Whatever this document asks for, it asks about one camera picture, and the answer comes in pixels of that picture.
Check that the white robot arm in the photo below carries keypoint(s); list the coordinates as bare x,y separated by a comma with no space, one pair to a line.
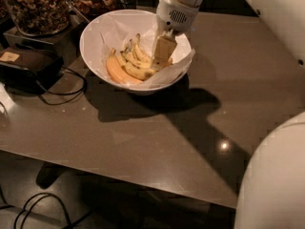
272,191

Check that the dark metal jar stand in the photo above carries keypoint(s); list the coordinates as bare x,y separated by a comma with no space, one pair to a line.
64,43

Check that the orange-yellow banana at left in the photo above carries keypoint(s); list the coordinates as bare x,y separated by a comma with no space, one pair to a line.
116,73

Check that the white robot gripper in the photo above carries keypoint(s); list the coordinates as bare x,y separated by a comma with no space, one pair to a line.
173,15

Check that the white paper bowl liner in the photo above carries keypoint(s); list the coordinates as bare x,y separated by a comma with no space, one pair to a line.
127,41

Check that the yellow banana bunch at back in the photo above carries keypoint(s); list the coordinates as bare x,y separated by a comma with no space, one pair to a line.
134,54

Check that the spotted yellow banana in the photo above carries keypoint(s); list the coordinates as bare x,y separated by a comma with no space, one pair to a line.
129,68

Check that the black box with label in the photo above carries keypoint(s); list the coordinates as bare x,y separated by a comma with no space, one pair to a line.
30,71

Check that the glass jar of mixed nuts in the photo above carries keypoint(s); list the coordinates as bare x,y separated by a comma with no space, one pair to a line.
39,17

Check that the white ceramic bowl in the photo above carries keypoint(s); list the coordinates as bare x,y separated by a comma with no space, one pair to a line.
95,45

